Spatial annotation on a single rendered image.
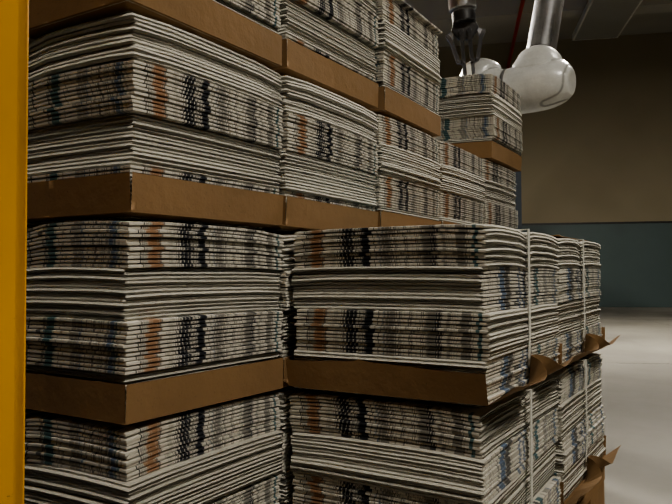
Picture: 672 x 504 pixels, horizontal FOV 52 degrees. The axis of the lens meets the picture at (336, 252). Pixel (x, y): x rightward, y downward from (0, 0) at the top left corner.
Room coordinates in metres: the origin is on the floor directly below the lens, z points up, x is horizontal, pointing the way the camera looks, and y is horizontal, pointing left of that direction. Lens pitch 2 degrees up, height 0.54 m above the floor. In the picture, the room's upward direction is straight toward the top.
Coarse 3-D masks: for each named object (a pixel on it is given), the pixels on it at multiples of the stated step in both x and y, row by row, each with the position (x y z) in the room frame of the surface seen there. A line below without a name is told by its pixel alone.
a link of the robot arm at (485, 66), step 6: (480, 60) 2.31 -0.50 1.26; (486, 60) 2.30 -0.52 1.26; (492, 60) 2.31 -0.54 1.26; (480, 66) 2.29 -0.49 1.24; (486, 66) 2.29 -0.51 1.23; (492, 66) 2.29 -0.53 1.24; (498, 66) 2.31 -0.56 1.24; (462, 72) 2.34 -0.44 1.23; (480, 72) 2.29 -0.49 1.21; (486, 72) 2.28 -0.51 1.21; (492, 72) 2.27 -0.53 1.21; (498, 72) 2.27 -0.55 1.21
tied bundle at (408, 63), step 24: (384, 0) 1.25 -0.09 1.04; (384, 24) 1.24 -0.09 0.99; (408, 24) 1.34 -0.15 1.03; (384, 48) 1.24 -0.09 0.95; (408, 48) 1.34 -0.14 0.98; (432, 48) 1.45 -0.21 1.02; (384, 72) 1.25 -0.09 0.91; (408, 72) 1.34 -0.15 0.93; (432, 72) 1.44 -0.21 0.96; (384, 96) 1.25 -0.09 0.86; (408, 96) 1.35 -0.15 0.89; (432, 96) 1.45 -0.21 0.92
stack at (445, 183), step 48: (288, 96) 0.99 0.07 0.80; (336, 96) 1.10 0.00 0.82; (288, 144) 0.98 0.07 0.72; (336, 144) 1.10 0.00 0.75; (384, 144) 1.24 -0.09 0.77; (432, 144) 1.44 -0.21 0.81; (288, 192) 0.99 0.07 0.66; (336, 192) 1.10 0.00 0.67; (384, 192) 1.25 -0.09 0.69; (432, 192) 1.44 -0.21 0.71; (480, 192) 1.69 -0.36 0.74; (288, 240) 0.99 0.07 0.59; (288, 288) 0.99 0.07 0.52; (288, 336) 1.00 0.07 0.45; (288, 432) 0.99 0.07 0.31; (288, 480) 0.99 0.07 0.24
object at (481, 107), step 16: (448, 80) 1.81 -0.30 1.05; (464, 80) 1.79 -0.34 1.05; (480, 80) 1.77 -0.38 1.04; (496, 80) 1.80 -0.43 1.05; (448, 96) 1.81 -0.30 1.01; (464, 96) 1.79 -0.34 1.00; (480, 96) 1.77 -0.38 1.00; (496, 96) 1.78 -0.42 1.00; (512, 96) 1.92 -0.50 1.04; (448, 112) 1.82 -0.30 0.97; (464, 112) 1.79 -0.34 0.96; (480, 112) 1.77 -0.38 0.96; (496, 112) 1.78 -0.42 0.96; (512, 112) 1.91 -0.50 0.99; (448, 128) 1.82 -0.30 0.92; (464, 128) 1.80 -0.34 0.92; (480, 128) 1.78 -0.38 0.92; (496, 128) 1.78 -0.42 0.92; (512, 128) 1.92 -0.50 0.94; (512, 144) 1.90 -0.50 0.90; (496, 160) 1.81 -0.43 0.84
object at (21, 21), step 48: (0, 0) 0.41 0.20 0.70; (0, 48) 0.41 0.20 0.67; (0, 96) 0.41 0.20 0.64; (0, 144) 0.41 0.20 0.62; (0, 192) 0.41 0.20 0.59; (0, 240) 0.41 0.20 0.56; (0, 288) 0.41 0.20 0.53; (0, 336) 0.41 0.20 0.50; (0, 384) 0.41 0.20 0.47; (0, 432) 0.41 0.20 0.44; (0, 480) 0.41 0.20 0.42
